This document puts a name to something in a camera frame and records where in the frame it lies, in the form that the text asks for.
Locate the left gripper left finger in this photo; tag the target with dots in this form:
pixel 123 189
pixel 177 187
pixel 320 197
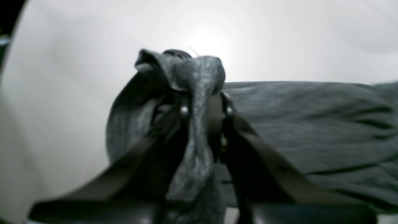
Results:
pixel 133 189

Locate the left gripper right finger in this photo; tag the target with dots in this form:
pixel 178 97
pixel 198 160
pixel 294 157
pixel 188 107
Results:
pixel 268 189

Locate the grey long-sleeve t-shirt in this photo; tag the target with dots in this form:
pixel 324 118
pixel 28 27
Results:
pixel 341 136

